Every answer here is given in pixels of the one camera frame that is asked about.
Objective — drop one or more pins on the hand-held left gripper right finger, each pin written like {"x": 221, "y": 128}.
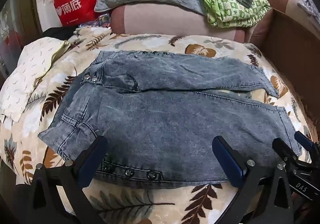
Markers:
{"x": 228, "y": 161}

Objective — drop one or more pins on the blue printed packet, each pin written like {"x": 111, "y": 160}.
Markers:
{"x": 104, "y": 19}

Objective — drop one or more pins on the green patterned cloth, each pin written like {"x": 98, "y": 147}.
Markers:
{"x": 225, "y": 6}

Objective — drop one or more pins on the white patterned pillow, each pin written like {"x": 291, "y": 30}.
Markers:
{"x": 25, "y": 76}

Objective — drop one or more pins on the blue denim pants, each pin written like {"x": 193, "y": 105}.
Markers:
{"x": 162, "y": 119}

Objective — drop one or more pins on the beige leaf print blanket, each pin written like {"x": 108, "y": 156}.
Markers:
{"x": 150, "y": 204}

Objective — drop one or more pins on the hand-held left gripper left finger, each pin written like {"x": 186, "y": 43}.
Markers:
{"x": 92, "y": 160}

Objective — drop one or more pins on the grey knitted cloth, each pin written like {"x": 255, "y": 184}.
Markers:
{"x": 308, "y": 7}

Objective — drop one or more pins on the dark cloth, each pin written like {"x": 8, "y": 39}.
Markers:
{"x": 57, "y": 32}

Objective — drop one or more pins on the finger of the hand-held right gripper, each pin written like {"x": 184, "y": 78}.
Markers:
{"x": 285, "y": 150}
{"x": 305, "y": 141}

